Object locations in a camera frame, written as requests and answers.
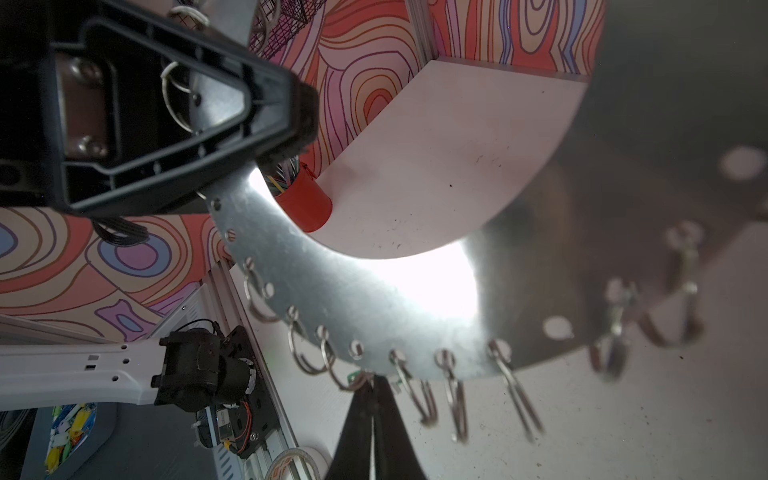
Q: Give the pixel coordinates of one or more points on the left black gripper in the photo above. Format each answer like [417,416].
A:
[54,104]

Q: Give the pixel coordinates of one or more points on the red cup with pens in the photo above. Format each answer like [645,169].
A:
[295,189]

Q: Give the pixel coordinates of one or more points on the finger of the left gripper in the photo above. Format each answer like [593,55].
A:
[141,112]

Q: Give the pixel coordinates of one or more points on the clear tape roll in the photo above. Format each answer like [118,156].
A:
[298,463]

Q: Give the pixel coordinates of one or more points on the black wire basket left wall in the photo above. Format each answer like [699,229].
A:
[276,23]

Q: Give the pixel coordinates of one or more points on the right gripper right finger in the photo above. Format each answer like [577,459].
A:
[394,456]

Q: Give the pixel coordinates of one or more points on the metal disc with keyrings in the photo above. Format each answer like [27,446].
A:
[623,186]

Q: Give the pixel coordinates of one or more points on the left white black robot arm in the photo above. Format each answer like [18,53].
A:
[186,369]

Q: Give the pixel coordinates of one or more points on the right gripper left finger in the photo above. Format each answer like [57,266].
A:
[352,458]

